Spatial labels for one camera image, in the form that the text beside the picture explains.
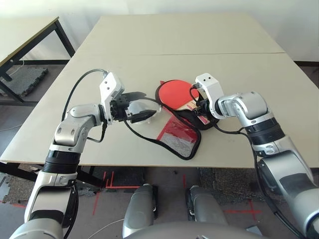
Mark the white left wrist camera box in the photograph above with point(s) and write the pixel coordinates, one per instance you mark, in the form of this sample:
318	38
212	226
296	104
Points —
109	84

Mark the grey right robot leg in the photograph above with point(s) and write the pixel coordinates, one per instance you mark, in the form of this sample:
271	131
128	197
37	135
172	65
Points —
207	204

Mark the grey flat floor object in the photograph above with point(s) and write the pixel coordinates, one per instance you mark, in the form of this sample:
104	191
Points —
254	230

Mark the grey left robot leg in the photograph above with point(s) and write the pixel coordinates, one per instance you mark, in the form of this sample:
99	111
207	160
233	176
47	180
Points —
139	209

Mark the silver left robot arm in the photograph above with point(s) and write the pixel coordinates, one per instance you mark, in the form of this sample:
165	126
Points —
72	119

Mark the grey robot torso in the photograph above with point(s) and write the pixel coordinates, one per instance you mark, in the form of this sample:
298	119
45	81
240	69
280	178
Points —
189	231

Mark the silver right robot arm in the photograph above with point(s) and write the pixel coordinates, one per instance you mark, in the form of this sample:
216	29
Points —
269	139

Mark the grey robot leg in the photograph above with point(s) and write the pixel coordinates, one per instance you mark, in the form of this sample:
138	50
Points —
207	204
139	209

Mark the red and black paddle case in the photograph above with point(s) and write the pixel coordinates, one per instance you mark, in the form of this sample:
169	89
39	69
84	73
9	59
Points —
179	134

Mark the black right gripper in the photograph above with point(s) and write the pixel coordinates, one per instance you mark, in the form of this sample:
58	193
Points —
204	105

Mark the side table with black frame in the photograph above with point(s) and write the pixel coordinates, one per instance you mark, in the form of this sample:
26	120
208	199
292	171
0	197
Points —
25	35

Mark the red ping-pong paddle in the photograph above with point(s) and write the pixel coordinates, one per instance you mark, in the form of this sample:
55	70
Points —
177	93

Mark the black main table frame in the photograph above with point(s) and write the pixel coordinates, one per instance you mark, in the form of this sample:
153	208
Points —
17	170

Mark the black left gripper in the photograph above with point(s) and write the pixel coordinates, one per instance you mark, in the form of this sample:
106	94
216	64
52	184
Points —
120	108

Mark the black foam floor mat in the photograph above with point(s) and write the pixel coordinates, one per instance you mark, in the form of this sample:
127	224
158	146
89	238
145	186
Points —
25	79

